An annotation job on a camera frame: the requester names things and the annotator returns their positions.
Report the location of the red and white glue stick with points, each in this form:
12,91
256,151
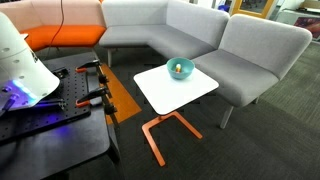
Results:
178,68

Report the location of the pink and orange sofa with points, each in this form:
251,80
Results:
63,35

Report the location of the grey sectional sofa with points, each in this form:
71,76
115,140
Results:
246,60

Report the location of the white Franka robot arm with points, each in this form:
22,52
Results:
20,66

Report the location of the white side table orange frame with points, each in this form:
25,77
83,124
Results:
173,88

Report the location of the teal bowl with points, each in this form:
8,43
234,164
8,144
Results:
180,74

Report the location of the small black bracket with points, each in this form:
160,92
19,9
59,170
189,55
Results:
60,72

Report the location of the grey corner sofa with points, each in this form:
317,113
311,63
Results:
160,30

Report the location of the yellow door frame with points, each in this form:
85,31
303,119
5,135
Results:
252,14

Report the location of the white counter with red poster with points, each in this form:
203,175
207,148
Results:
300,21

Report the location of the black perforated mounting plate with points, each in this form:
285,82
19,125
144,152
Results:
40,116

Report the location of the black robot table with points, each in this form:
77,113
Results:
66,146

